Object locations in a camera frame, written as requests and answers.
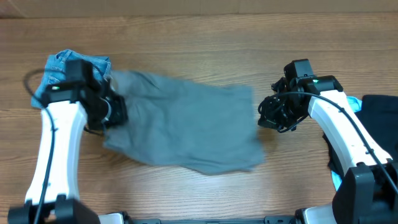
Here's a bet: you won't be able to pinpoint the grey shorts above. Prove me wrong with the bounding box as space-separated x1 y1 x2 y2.
104 71 265 175

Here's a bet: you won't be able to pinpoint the light blue garment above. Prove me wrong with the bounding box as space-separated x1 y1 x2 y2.
328 96 362 190

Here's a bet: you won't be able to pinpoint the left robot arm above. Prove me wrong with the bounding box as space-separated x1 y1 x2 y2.
7 60 131 224

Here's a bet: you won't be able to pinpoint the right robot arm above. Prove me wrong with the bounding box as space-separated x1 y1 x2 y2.
257 59 397 224

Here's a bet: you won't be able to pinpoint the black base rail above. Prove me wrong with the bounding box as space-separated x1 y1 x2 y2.
99 212 299 224

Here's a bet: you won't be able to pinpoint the folded blue jeans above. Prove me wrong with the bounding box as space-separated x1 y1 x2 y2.
31 50 112 111

